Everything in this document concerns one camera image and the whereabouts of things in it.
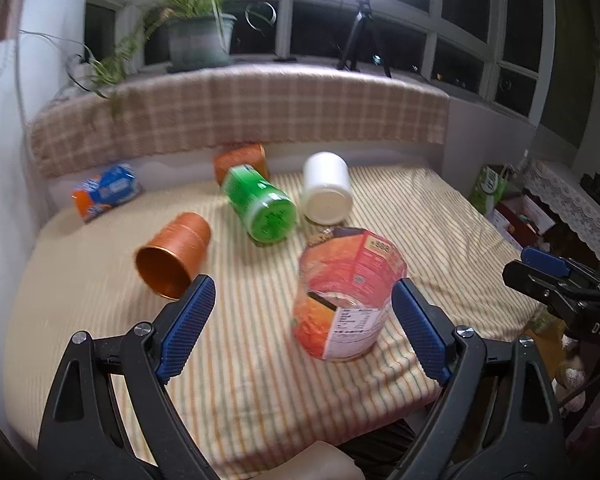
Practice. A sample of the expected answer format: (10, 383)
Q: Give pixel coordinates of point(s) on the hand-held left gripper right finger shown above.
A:
(422, 330)

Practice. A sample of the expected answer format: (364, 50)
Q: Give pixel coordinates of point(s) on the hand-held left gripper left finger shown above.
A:
(187, 330)

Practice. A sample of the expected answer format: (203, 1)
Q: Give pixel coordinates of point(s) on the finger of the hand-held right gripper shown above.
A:
(527, 280)
(545, 260)

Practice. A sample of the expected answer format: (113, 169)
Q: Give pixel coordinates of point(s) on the red printed noodle cup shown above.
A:
(347, 292)

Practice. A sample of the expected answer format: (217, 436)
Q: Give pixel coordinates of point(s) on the orange metallic cup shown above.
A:
(172, 262)

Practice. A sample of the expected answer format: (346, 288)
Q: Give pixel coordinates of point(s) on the orange printed paper cup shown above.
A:
(240, 160)

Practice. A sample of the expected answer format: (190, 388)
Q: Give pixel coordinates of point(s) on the open cardboard box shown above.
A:
(522, 217)

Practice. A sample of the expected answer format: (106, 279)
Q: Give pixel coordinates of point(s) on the white lace tablecloth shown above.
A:
(565, 205)

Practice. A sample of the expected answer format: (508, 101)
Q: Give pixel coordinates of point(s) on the green carton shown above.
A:
(490, 189)

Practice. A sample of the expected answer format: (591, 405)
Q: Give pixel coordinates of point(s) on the dark figurine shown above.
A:
(597, 186)

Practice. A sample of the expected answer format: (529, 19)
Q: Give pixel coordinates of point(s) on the green lidded jar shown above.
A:
(260, 203)

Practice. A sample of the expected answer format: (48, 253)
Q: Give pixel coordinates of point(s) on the blue orange snack packet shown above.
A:
(105, 191)

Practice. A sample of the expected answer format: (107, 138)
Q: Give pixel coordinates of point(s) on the beige rounded object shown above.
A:
(315, 460)

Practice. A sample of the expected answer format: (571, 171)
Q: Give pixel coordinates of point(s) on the white plastic jar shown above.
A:
(326, 187)

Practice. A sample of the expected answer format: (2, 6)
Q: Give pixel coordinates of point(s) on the plaid blanket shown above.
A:
(260, 110)

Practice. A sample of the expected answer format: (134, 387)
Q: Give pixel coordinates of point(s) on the black tripod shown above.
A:
(362, 35)

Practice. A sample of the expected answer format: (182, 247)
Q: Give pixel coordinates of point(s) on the potted spider plant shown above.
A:
(197, 35)

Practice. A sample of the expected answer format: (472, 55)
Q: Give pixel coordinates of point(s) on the white window frame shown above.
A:
(445, 20)

